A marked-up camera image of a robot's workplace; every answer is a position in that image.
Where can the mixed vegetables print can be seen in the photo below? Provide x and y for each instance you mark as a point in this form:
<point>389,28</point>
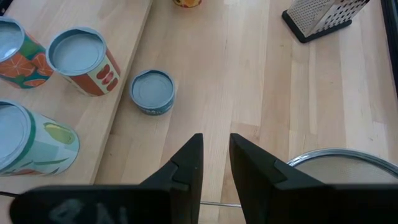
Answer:
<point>46,149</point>

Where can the large metal mesh sieve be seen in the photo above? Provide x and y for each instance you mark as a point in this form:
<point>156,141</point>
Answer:
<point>342,169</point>

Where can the orange citrus print can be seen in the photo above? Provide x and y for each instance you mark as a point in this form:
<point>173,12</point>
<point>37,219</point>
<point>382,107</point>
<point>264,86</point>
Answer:
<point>21,68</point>

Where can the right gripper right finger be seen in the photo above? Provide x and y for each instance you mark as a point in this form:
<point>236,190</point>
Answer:
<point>258,193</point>

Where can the kidney beans print can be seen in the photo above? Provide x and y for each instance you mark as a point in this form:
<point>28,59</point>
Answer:
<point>77,53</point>

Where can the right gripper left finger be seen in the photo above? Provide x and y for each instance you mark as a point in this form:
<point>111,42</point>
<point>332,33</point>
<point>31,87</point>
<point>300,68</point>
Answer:
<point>186,186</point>

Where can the metal box grater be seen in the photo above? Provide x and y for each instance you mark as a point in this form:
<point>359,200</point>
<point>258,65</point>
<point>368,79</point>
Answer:
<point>314,15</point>

